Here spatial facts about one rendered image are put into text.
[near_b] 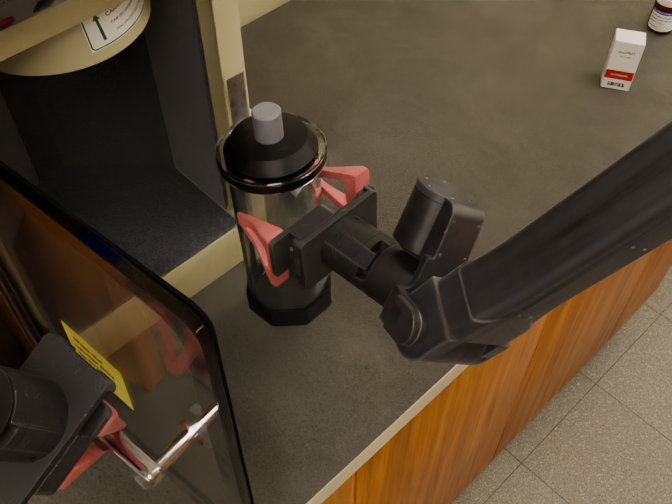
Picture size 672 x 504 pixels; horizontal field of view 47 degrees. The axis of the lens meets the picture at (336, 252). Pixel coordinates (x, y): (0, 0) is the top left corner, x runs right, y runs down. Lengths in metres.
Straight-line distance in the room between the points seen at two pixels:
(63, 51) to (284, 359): 0.44
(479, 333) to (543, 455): 1.38
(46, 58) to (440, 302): 0.40
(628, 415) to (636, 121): 0.98
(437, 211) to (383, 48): 0.72
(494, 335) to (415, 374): 0.33
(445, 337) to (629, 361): 1.58
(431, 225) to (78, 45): 0.35
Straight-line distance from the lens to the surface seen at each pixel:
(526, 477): 1.95
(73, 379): 0.55
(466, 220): 0.66
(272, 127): 0.73
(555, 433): 2.01
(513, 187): 1.15
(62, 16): 0.69
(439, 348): 0.62
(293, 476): 0.88
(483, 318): 0.60
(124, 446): 0.62
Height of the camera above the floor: 1.76
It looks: 52 degrees down
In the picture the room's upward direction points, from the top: straight up
